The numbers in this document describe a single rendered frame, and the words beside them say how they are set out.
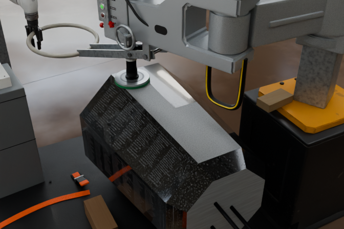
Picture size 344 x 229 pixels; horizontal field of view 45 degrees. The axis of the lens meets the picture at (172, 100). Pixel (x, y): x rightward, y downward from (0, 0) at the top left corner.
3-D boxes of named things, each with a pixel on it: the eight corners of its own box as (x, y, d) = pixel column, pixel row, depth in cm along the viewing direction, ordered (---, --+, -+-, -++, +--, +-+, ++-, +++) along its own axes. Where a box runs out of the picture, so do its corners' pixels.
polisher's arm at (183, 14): (252, 78, 212) (263, -17, 186) (227, 97, 197) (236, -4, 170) (144, 41, 251) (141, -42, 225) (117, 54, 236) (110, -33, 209)
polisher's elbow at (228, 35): (232, 36, 211) (235, -2, 201) (255, 50, 197) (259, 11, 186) (200, 43, 204) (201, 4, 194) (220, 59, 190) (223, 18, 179)
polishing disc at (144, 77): (107, 81, 254) (107, 79, 253) (127, 67, 269) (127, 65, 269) (136, 90, 245) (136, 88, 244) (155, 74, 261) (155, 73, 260)
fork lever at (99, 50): (172, 49, 239) (170, 41, 237) (149, 61, 226) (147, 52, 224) (96, 48, 284) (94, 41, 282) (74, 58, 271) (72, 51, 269)
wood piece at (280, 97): (279, 94, 252) (281, 87, 250) (292, 102, 246) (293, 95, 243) (256, 104, 243) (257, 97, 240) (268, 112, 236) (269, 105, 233)
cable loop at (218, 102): (242, 113, 214) (249, 58, 197) (239, 116, 212) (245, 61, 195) (206, 98, 226) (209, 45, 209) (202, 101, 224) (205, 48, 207)
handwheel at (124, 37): (146, 48, 227) (145, 22, 219) (133, 54, 220) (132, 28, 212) (126, 41, 235) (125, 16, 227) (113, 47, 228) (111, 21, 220)
